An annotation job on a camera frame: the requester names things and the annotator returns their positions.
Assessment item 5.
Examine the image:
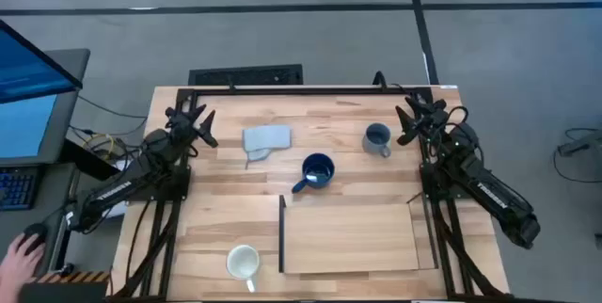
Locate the grey quilted pot holder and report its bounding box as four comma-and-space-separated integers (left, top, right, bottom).
242, 123, 293, 170

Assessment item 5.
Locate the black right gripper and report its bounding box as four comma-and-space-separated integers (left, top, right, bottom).
395, 95, 452, 147

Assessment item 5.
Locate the pale green mug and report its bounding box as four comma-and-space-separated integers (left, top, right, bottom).
226, 244, 261, 294

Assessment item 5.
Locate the yellow cable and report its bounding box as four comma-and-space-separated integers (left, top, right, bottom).
82, 133, 117, 161

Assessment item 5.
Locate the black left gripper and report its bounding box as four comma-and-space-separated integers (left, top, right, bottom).
164, 104, 220, 149

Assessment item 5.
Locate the grey floor device with cable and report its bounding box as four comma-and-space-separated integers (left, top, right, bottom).
552, 126, 602, 184

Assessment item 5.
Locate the light wooden board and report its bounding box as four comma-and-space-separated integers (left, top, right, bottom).
277, 193, 439, 275

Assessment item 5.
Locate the black framed computer monitor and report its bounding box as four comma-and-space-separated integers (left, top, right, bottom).
0, 19, 84, 104

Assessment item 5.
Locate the grey ceramic mug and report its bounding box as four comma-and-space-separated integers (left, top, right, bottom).
361, 122, 392, 159

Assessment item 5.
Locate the black floor vent grate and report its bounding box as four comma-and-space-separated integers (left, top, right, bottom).
188, 63, 305, 87

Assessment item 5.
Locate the backlit computer keyboard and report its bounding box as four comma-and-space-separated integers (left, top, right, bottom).
0, 166, 40, 212

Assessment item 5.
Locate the hazard striped black box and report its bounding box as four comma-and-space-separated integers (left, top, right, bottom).
18, 270, 112, 303

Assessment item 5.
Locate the grey framed computer monitor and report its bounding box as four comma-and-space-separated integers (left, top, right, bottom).
0, 48, 91, 167

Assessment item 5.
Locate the small white box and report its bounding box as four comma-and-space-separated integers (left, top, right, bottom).
103, 198, 128, 219

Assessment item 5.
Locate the grey side desk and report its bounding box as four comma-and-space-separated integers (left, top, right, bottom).
0, 161, 79, 276

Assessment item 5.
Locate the thin black cable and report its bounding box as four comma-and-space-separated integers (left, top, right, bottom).
77, 95, 150, 137

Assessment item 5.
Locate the person's hand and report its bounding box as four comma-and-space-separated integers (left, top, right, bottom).
0, 232, 46, 303

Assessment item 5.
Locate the black computer mouse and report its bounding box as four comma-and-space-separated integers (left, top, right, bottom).
21, 222, 49, 255

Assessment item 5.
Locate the black frame cable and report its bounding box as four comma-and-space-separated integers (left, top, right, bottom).
372, 70, 415, 95

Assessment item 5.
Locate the dark blue glossy mug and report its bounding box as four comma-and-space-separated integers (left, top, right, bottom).
291, 152, 336, 195

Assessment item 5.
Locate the black aluminium table frame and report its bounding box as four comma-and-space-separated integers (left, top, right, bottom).
105, 84, 514, 302

